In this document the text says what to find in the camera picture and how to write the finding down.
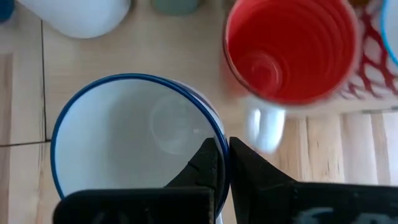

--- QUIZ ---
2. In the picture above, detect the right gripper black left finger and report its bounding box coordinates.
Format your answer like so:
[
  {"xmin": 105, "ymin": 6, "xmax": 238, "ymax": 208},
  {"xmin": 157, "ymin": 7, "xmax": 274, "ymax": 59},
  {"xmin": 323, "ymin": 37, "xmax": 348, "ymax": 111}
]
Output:
[{"xmin": 164, "ymin": 137, "xmax": 220, "ymax": 224}]

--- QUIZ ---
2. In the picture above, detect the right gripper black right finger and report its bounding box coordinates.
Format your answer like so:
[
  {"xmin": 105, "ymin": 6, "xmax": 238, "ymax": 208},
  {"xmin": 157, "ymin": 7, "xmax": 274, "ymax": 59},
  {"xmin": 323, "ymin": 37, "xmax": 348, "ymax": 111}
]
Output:
[{"xmin": 229, "ymin": 136, "xmax": 296, "ymax": 224}]

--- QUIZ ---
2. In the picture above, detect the blue floral white mug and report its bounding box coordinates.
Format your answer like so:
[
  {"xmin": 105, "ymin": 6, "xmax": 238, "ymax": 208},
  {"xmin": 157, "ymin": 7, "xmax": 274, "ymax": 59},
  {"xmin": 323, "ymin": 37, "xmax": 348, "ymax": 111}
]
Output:
[{"xmin": 49, "ymin": 73, "xmax": 231, "ymax": 224}]

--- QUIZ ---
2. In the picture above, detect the red and white mug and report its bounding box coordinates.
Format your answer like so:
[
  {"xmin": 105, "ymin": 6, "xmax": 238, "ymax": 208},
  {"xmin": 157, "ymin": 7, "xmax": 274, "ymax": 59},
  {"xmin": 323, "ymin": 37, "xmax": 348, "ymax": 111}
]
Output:
[{"xmin": 222, "ymin": 0, "xmax": 361, "ymax": 155}]

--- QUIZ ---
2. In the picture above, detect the teal mug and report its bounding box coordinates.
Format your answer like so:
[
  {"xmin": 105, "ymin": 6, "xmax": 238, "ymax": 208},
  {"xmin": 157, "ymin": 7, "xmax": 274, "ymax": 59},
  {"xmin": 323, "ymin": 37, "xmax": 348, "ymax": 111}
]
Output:
[{"xmin": 150, "ymin": 0, "xmax": 205, "ymax": 16}]

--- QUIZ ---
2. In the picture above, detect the red white lattice mug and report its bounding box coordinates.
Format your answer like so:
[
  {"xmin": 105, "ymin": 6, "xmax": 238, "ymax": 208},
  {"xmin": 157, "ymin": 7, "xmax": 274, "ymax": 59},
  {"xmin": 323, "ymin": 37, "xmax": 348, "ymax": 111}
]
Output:
[{"xmin": 338, "ymin": 0, "xmax": 398, "ymax": 100}]

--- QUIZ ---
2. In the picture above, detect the white mug green interior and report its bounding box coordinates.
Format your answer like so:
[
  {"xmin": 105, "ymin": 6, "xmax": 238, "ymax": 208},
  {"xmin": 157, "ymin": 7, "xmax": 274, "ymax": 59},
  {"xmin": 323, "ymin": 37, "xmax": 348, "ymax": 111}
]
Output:
[{"xmin": 17, "ymin": 0, "xmax": 131, "ymax": 40}]

